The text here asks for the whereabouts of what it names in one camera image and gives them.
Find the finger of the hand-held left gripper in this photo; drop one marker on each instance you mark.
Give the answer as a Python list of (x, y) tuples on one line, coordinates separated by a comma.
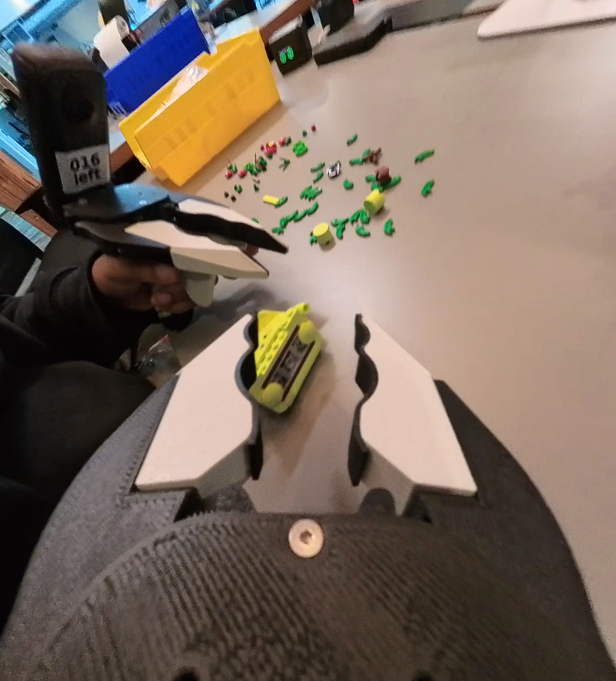
[(212, 209), (207, 255)]

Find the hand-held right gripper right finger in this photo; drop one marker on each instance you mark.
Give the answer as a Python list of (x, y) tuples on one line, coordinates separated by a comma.
[(409, 425)]

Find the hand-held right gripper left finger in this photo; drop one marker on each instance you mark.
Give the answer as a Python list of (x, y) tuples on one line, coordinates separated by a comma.
[(196, 425)]

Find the lime brick pot figure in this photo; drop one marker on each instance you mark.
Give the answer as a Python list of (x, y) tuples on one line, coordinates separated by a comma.
[(273, 330)]

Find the person's left hand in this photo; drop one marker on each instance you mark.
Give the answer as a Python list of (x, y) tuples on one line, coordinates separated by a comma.
[(138, 282)]

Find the lime strip brick piece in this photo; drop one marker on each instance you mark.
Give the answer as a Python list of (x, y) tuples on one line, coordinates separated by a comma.
[(271, 199)]

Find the clear plastic bag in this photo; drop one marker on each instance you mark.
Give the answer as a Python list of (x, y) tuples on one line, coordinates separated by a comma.
[(156, 354)]

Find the white paper roll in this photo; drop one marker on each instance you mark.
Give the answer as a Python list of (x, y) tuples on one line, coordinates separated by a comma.
[(111, 45)]

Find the cluster of red flower pieces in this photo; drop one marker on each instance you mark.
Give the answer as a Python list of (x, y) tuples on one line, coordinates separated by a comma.
[(271, 149)]

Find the yellow storage bin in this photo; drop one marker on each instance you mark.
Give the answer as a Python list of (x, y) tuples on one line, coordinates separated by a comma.
[(201, 117)]

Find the plain blue storage bin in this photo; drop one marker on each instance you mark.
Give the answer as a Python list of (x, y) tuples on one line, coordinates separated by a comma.
[(164, 64)]

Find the lime cylinder brick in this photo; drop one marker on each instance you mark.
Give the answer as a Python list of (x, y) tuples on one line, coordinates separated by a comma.
[(374, 202), (323, 235)]

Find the dark brown round brick piece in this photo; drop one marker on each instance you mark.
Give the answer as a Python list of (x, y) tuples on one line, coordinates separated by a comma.
[(333, 170)]

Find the brown branched brick piece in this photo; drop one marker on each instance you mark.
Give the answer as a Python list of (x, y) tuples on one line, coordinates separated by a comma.
[(374, 155)]

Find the black charger with green display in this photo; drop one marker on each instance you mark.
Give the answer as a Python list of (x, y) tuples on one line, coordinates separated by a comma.
[(289, 53)]

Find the brown stump brick piece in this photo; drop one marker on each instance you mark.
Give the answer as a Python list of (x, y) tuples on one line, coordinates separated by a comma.
[(383, 175)]

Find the person's black clothing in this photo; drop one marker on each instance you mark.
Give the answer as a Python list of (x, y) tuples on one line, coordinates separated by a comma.
[(21, 452)]

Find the black power adapter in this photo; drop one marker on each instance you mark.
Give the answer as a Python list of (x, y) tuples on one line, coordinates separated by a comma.
[(350, 42)]

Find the scattered green leaf pieces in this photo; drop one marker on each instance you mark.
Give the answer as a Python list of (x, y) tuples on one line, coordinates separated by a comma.
[(427, 187)]

